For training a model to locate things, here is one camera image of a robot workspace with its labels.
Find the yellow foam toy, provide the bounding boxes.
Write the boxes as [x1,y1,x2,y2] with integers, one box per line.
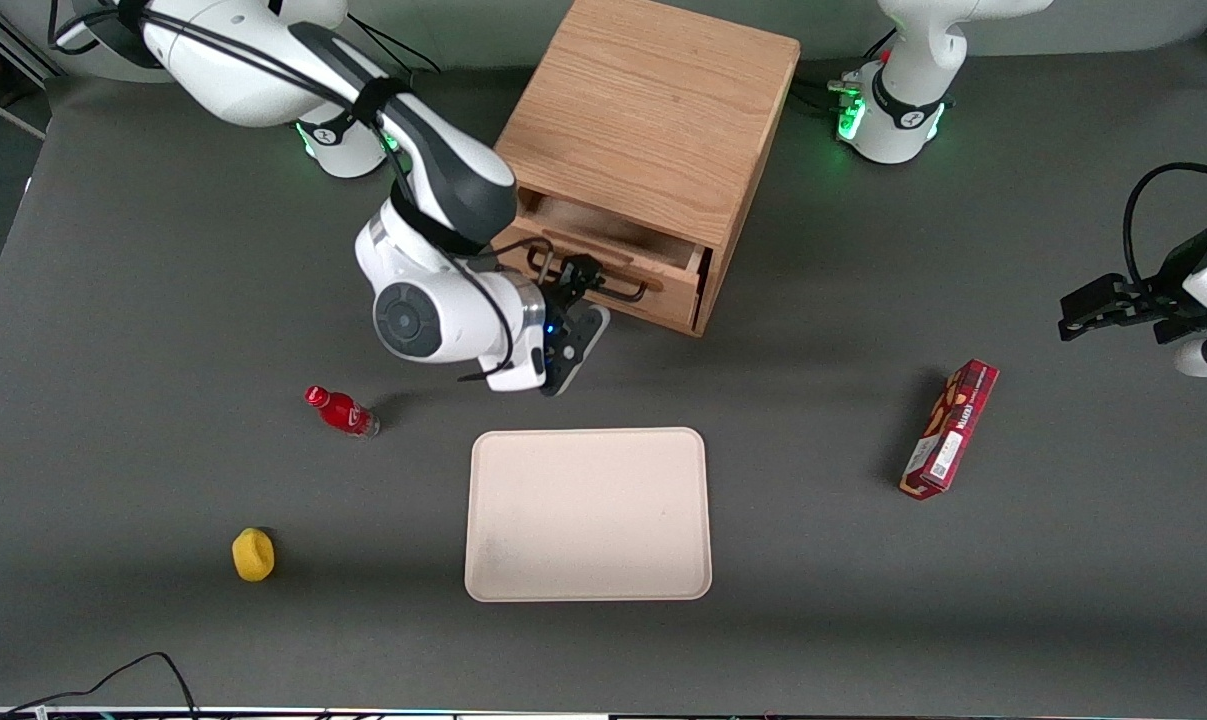
[231,527,276,583]

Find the red snack box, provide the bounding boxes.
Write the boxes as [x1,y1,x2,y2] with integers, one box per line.
[899,358,1000,501]

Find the black cable at table edge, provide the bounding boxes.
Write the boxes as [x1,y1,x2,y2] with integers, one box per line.
[3,652,200,720]

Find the black metal drawer handle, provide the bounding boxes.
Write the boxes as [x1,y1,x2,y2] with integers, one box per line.
[526,240,656,304]

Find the aluminium frame profile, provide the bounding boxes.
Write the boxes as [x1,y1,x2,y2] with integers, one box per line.
[0,0,56,141]

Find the black base cables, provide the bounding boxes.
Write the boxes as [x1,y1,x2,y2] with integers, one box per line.
[791,35,869,126]

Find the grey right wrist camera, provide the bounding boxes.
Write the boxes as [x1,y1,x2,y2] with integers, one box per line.
[543,305,611,398]

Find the small red cola bottle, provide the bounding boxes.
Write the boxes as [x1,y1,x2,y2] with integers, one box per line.
[305,385,381,439]

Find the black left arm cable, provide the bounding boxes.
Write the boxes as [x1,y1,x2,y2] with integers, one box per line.
[1122,163,1207,286]

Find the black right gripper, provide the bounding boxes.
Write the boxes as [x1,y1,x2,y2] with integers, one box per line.
[540,256,605,341]

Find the beige plastic tray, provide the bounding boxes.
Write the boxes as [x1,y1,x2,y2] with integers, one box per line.
[464,427,713,604]

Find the oak wood drawer cabinet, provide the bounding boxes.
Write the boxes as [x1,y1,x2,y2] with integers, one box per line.
[493,0,802,338]

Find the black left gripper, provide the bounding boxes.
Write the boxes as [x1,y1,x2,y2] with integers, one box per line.
[1058,274,1179,343]

